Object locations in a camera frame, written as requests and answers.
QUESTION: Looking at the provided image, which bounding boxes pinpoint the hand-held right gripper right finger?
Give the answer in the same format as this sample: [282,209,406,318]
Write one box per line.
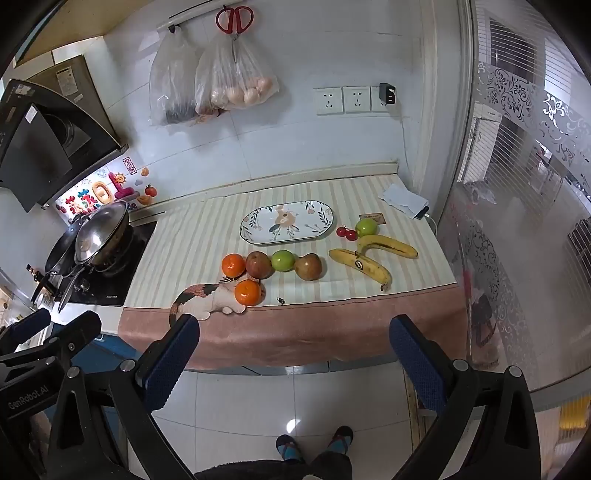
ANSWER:
[389,315,542,480]

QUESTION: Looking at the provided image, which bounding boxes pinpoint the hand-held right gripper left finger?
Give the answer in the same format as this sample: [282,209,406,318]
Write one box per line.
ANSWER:
[48,314,201,480]

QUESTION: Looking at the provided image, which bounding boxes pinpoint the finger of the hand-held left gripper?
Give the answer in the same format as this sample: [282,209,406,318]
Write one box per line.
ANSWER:
[0,310,102,370]
[0,307,51,348]

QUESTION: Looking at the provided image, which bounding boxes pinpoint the orange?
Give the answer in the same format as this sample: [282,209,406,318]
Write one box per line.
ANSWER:
[221,253,246,279]
[234,279,263,306]

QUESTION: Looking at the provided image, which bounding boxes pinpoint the banana with dark sticker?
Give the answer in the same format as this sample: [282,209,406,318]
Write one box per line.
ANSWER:
[328,248,393,291]

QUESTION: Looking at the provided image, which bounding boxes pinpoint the plain yellow banana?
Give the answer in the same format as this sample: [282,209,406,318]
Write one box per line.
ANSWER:
[356,234,419,259]

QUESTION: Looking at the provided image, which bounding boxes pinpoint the red apple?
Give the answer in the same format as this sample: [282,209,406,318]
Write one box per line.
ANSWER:
[245,250,275,280]
[294,253,323,282]

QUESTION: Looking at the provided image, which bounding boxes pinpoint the floral oval ceramic plate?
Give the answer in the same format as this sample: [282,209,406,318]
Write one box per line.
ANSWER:
[239,200,335,245]

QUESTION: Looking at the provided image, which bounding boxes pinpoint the black frying pan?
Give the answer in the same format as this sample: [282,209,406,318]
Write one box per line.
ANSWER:
[45,217,93,315]

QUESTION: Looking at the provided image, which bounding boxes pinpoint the black glass stove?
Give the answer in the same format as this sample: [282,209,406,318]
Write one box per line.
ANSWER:
[44,220,158,308]

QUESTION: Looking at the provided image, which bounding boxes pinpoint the steel wok with lid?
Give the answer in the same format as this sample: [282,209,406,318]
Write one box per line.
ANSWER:
[74,200,131,267]

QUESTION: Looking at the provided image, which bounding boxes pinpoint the person's right slippered foot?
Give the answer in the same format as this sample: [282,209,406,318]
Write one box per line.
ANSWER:
[326,425,354,455]

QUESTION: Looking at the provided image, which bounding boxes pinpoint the person's slippered foot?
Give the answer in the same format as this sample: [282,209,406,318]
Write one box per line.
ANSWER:
[276,435,306,464]
[326,425,354,455]

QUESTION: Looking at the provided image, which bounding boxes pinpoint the striped cat print tablecloth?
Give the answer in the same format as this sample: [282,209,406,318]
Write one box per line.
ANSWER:
[117,173,468,372]

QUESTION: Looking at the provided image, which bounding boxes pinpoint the person's dark trousers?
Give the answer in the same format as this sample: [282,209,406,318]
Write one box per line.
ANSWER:
[194,451,352,480]

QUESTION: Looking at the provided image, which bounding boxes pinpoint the person's left slippered foot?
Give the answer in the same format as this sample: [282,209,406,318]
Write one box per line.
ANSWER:
[276,435,306,464]

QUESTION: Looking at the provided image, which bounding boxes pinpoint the yellow crate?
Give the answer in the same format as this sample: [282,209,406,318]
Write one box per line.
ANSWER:
[558,397,591,430]

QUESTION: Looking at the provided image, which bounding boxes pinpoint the white paper tissue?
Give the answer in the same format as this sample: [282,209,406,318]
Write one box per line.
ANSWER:
[379,183,430,217]

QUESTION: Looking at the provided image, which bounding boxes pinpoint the black steel range hood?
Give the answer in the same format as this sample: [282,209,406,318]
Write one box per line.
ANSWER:
[0,54,129,213]

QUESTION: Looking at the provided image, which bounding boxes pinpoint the patterned frosted glass door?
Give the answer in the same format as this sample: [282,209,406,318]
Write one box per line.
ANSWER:
[434,0,591,480]

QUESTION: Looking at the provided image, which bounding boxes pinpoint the plastic bag with dark contents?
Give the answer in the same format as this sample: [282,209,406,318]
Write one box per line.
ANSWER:
[148,28,204,127]

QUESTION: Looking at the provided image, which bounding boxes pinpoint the bunch of brown eggs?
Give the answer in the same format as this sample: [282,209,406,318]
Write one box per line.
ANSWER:
[210,76,274,112]

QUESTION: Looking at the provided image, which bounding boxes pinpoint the clear plastic egg bag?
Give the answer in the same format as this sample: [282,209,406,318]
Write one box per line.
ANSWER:
[194,37,281,116]

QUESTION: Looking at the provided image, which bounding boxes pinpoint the colourful wall stickers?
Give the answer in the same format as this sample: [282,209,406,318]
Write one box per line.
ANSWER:
[55,157,158,215]

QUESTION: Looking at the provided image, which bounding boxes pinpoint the white wall hook rail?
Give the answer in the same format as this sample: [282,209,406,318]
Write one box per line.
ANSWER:
[156,0,252,32]

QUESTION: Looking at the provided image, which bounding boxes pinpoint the red handled scissors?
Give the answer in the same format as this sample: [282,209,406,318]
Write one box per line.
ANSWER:
[215,6,254,64]

